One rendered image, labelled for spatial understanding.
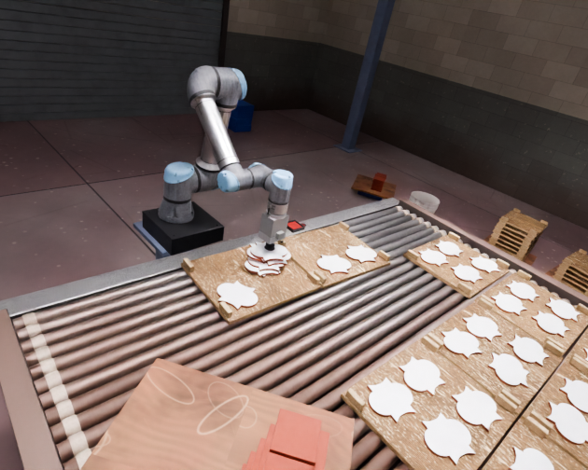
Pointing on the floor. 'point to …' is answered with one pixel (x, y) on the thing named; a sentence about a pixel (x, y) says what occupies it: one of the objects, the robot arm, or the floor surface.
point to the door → (102, 95)
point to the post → (367, 75)
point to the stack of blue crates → (241, 117)
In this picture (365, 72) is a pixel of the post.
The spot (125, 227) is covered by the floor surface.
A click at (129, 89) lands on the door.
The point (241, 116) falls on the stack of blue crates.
